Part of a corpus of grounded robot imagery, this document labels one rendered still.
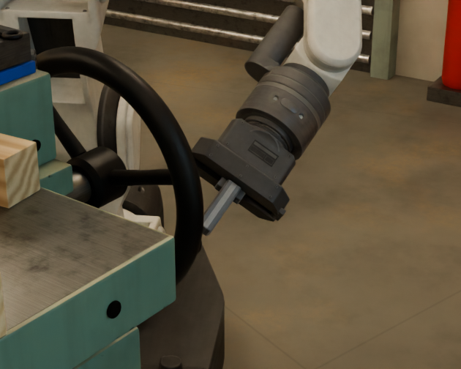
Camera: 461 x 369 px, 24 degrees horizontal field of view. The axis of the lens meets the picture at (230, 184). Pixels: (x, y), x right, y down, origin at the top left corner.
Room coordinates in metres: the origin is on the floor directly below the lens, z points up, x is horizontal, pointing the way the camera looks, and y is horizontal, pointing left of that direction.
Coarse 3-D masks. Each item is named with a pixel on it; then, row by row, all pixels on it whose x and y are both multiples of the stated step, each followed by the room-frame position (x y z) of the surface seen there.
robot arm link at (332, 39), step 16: (304, 0) 1.20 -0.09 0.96; (320, 0) 1.18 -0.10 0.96; (336, 0) 1.19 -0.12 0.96; (352, 0) 1.19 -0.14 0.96; (304, 16) 1.18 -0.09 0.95; (320, 16) 1.17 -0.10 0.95; (336, 16) 1.17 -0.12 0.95; (352, 16) 1.18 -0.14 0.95; (304, 32) 1.17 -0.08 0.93; (320, 32) 1.15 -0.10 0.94; (336, 32) 1.16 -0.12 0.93; (352, 32) 1.16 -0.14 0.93; (304, 48) 1.16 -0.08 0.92; (320, 48) 1.14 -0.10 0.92; (336, 48) 1.14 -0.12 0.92; (352, 48) 1.15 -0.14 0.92; (320, 64) 1.14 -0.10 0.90; (336, 64) 1.13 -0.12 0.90; (352, 64) 1.16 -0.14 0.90
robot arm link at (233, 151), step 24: (264, 96) 1.11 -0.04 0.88; (288, 96) 1.10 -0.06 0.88; (240, 120) 1.09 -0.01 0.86; (264, 120) 1.09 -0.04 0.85; (288, 120) 1.08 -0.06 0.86; (312, 120) 1.10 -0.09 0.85; (216, 144) 1.06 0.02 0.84; (240, 144) 1.07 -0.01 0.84; (264, 144) 1.07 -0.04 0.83; (288, 144) 1.09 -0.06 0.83; (216, 168) 1.05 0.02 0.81; (240, 168) 1.05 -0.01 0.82; (264, 168) 1.05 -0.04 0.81; (288, 168) 1.06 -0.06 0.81; (264, 192) 1.03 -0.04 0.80; (264, 216) 1.05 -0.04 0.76
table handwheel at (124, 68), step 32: (64, 64) 1.04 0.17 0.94; (96, 64) 1.01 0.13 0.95; (128, 96) 0.99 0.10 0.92; (64, 128) 1.06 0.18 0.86; (160, 128) 0.96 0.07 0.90; (96, 160) 1.02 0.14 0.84; (192, 160) 0.96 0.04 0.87; (96, 192) 1.00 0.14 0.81; (192, 192) 0.95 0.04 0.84; (192, 224) 0.94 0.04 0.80; (192, 256) 0.95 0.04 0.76
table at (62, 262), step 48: (48, 192) 0.82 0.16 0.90; (0, 240) 0.73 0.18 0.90; (48, 240) 0.73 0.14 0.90; (96, 240) 0.73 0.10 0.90; (144, 240) 0.73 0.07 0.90; (48, 288) 0.66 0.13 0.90; (96, 288) 0.67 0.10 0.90; (144, 288) 0.71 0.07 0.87; (48, 336) 0.63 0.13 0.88; (96, 336) 0.66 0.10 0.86
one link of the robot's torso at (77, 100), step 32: (0, 0) 1.54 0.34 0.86; (32, 0) 1.59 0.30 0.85; (64, 0) 1.59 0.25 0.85; (96, 0) 1.52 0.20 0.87; (32, 32) 1.59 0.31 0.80; (64, 32) 1.58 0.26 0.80; (96, 32) 1.52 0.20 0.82; (64, 96) 1.58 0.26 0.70; (96, 96) 1.60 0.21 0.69; (96, 128) 1.59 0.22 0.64; (64, 160) 1.61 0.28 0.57
